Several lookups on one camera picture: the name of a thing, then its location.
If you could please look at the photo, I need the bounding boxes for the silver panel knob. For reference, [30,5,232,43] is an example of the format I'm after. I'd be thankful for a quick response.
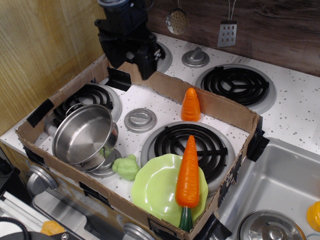
[27,165,58,196]
[122,222,149,240]

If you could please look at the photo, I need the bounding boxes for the steel lid in sink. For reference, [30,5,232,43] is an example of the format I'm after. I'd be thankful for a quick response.
[237,210,307,240]

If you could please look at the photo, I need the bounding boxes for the stainless steel pot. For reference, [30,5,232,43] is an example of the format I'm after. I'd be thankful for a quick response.
[52,104,118,176]

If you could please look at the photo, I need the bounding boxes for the front left black burner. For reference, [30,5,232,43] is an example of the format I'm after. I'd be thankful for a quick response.
[45,83,122,136]

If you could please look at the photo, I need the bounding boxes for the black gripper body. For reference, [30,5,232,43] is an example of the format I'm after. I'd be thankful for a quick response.
[94,0,156,48]

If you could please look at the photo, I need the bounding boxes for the silver front panel knob right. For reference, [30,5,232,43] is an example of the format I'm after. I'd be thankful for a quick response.
[122,222,149,240]

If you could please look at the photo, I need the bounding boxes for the front right black burner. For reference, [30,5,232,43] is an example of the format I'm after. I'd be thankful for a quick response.
[140,121,236,197]

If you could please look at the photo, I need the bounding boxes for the brown cardboard fence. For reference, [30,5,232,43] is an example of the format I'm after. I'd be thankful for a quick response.
[16,55,262,240]

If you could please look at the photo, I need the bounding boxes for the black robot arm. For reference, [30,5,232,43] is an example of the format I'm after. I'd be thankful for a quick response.
[94,0,161,80]

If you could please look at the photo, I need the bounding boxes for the back left black burner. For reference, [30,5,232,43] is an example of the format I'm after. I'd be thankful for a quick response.
[126,39,173,74]

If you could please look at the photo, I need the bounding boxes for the yellow toy in sink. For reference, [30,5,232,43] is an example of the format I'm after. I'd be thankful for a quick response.
[306,201,320,232]

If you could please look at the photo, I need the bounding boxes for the silver centre stove knob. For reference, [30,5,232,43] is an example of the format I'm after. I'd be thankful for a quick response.
[124,108,157,134]

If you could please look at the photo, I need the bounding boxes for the silver back stove knob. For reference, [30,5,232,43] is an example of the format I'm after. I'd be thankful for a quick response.
[181,47,210,68]

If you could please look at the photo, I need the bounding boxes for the back right black burner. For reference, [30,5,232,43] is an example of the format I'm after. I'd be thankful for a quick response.
[195,64,277,115]

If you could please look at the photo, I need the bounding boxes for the short orange carrot tip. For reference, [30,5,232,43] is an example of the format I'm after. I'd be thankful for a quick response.
[180,87,201,122]

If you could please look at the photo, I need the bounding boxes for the silver stove knob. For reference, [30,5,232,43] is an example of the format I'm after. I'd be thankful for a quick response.
[181,47,210,68]
[124,108,157,134]

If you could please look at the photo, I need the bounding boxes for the black cable bottom left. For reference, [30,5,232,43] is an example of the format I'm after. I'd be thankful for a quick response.
[0,216,30,240]

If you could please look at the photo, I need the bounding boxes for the grey toy sink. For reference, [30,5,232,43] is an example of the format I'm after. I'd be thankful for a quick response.
[217,138,320,240]

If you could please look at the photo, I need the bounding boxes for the light green plastic plate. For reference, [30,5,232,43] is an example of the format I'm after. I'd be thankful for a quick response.
[131,153,209,226]

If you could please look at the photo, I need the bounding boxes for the light green toy vegetable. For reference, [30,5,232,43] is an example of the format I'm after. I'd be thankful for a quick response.
[112,154,140,181]

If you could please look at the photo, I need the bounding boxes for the orange toy carrot green stem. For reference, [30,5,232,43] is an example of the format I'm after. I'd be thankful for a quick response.
[175,135,200,232]

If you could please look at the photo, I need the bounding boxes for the silver front panel knob left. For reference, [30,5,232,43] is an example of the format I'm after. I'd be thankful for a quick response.
[27,165,58,196]

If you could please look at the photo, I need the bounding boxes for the black burner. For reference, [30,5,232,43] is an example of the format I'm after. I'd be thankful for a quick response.
[140,121,236,197]
[45,83,122,136]
[195,64,277,115]
[126,39,173,74]

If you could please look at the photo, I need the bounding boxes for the hanging perforated metal spoon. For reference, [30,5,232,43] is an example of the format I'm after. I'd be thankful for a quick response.
[165,0,189,36]

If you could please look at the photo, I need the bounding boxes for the orange object bottom left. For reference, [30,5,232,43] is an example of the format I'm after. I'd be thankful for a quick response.
[40,220,66,236]

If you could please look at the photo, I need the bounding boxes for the hanging slotted metal spatula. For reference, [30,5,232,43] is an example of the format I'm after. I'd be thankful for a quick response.
[217,0,238,48]

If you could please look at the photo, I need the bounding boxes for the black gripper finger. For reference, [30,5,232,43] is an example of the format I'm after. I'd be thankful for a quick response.
[136,41,162,80]
[99,37,131,69]

